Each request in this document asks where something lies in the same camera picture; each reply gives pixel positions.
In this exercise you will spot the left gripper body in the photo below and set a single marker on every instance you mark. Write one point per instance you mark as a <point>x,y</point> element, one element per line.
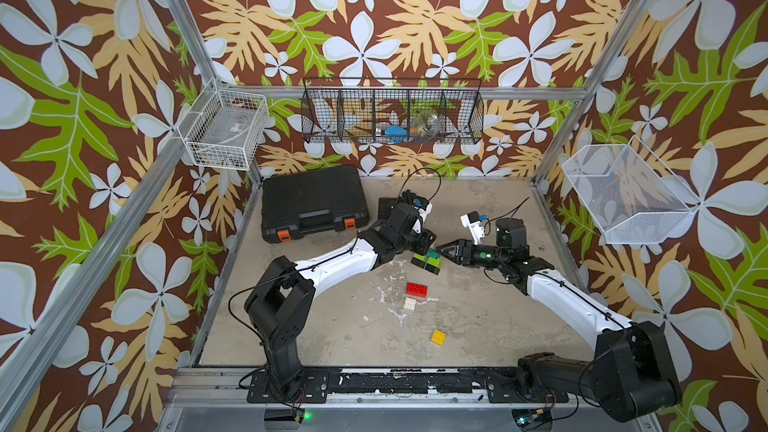
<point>414,242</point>

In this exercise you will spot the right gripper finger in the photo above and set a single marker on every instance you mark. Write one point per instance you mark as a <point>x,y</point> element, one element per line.
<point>464,258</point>
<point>458,247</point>

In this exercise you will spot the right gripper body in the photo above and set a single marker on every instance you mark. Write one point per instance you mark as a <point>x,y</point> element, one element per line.
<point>491,257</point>

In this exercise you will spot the black 2x2 lego brick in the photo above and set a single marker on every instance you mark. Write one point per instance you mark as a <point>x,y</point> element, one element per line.
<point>432,269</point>

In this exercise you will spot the black lego plate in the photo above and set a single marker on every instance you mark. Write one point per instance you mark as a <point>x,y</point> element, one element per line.
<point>416,264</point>

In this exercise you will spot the white lego brick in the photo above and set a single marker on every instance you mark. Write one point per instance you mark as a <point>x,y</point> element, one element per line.
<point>409,304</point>

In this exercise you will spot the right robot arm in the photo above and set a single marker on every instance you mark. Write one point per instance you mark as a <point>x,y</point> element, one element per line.
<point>631,374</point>

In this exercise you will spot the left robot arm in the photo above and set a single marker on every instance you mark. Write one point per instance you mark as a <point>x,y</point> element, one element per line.
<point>279,304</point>

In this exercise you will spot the red 2x4 lego brick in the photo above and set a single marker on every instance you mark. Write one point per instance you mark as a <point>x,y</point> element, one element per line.
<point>416,291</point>

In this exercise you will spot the yellow lego brick lower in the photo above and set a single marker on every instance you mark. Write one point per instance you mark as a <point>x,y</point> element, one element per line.
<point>438,337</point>

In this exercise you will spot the small black box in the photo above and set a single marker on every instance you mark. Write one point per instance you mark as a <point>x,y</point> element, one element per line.
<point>385,206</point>

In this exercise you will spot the black and green glove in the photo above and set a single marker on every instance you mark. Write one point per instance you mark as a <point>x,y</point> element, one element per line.
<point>410,198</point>

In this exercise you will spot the black plastic tool case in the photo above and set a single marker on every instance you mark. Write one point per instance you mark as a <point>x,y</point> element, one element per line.
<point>310,202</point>

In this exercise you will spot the blue object in basket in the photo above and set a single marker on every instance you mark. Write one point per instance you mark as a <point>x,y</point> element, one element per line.
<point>395,134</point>

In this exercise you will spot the white mesh basket right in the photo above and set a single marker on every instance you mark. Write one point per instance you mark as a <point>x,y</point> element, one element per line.
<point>633,197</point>

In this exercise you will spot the black wire basket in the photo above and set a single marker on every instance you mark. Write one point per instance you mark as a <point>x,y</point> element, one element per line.
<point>358,110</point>

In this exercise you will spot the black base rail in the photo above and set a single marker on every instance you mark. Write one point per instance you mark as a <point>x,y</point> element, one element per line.
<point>317,384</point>

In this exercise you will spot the white wire basket left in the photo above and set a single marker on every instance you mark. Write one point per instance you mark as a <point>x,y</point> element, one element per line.
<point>223,128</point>

